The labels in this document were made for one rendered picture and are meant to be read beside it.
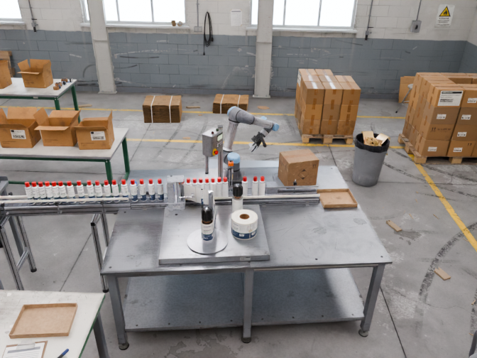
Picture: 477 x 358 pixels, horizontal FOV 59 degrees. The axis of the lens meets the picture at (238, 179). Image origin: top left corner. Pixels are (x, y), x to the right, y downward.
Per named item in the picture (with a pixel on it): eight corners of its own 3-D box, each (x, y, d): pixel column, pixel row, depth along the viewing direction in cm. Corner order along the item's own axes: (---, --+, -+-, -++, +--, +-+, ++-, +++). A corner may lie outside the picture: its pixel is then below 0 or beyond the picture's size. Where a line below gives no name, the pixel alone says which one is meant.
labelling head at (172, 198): (168, 209, 355) (166, 182, 343) (169, 201, 367) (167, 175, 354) (184, 209, 356) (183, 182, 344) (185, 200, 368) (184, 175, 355)
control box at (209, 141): (202, 155, 355) (201, 133, 346) (213, 147, 368) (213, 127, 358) (212, 158, 351) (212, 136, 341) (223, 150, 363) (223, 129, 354)
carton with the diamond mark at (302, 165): (286, 189, 394) (288, 163, 381) (277, 176, 414) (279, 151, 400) (316, 185, 401) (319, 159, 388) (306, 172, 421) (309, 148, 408)
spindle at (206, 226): (201, 243, 315) (200, 212, 301) (201, 236, 323) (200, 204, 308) (213, 243, 316) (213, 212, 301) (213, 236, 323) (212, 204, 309)
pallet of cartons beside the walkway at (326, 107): (353, 144, 682) (362, 90, 638) (302, 143, 682) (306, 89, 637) (338, 116, 787) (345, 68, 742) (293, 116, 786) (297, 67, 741)
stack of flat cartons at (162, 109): (143, 123, 744) (141, 105, 728) (147, 111, 791) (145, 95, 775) (180, 123, 747) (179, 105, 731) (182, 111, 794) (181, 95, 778)
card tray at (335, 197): (324, 208, 371) (324, 204, 369) (316, 192, 393) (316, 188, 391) (357, 207, 373) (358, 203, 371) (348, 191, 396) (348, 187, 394)
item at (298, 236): (100, 275, 296) (99, 273, 295) (130, 171, 425) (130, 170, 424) (392, 263, 312) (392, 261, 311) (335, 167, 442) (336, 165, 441)
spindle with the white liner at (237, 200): (232, 219, 345) (232, 187, 330) (231, 213, 353) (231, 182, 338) (243, 219, 346) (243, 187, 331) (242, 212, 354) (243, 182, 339)
